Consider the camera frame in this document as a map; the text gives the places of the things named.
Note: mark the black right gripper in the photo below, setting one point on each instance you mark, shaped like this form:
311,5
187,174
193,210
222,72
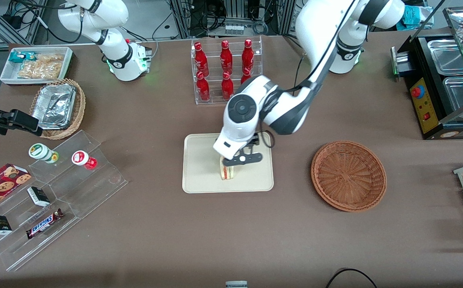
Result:
0,120

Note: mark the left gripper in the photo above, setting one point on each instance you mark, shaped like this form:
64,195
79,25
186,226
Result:
253,141

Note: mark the triangle sandwich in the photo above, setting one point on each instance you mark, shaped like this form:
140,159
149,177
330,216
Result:
227,172

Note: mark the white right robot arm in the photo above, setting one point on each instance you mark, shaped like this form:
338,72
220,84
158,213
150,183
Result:
107,16

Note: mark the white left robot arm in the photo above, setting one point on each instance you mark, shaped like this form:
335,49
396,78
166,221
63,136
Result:
315,24

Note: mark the cream rectangular plastic tray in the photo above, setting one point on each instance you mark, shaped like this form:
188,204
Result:
199,168

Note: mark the light wicker basket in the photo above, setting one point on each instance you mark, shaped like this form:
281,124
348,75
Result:
80,104

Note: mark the brown wicker basket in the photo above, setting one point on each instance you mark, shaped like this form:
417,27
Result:
347,176

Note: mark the aluminium foil container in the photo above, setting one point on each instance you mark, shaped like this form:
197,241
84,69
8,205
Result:
55,106

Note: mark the green sunflower-label cup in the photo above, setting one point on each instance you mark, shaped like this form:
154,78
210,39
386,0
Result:
41,152

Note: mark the white rectangular snack bin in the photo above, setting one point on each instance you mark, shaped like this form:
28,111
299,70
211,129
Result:
7,74

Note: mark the clear bag of beige snacks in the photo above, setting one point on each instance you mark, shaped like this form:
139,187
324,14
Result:
43,66

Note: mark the teal snack packet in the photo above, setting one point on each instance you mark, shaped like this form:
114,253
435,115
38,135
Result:
17,56

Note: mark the red-label yogurt cup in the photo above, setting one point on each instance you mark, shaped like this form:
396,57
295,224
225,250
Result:
82,158

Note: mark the red cola bottle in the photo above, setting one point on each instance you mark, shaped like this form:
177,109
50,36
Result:
246,76
248,55
227,86
226,56
200,58
202,87

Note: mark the small black carton box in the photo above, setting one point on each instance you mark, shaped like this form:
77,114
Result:
38,196

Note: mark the clear acrylic bottle rack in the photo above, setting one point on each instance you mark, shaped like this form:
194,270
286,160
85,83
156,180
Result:
214,70

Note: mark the clear acrylic stepped display stand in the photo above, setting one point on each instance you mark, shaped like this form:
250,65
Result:
95,184

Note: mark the Snickers chocolate bar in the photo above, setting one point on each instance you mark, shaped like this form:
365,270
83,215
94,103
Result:
44,223

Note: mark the grey box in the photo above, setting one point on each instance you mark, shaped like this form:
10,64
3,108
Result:
236,284

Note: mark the white power strip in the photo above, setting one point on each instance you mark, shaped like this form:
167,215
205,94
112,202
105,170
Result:
234,28

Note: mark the black food warmer appliance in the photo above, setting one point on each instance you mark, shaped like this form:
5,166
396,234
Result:
419,116

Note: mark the red emergency stop button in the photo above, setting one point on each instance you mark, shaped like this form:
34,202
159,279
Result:
417,92

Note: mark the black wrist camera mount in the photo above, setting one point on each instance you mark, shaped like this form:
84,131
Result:
255,140

